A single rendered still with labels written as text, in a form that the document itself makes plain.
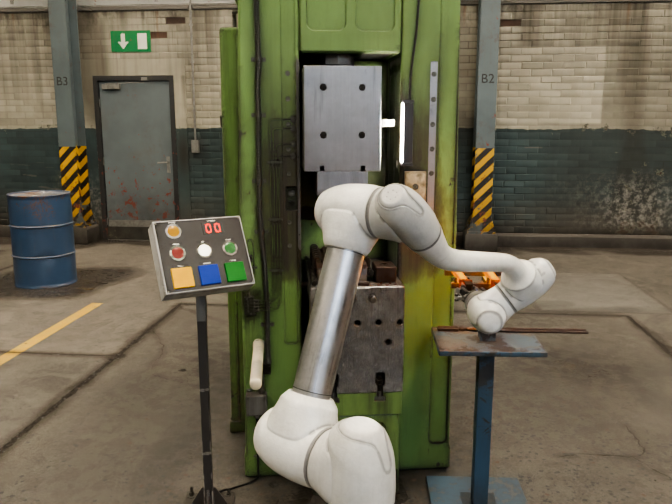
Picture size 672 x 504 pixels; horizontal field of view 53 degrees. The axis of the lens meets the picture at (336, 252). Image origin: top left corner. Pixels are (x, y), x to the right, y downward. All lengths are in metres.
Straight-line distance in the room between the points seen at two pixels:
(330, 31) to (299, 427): 1.66
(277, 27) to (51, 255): 4.55
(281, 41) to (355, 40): 0.29
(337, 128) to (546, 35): 6.31
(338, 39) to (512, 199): 6.13
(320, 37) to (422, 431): 1.75
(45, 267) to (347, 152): 4.68
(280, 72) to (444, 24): 0.69
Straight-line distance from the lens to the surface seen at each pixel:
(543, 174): 8.72
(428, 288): 2.91
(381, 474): 1.57
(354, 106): 2.63
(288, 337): 2.90
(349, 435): 1.55
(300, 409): 1.66
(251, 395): 2.94
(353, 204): 1.67
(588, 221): 8.91
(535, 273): 2.03
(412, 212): 1.59
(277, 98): 2.75
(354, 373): 2.76
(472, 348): 2.58
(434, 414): 3.12
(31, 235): 6.85
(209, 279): 2.47
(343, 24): 2.80
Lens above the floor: 1.55
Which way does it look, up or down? 11 degrees down
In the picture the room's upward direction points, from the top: straight up
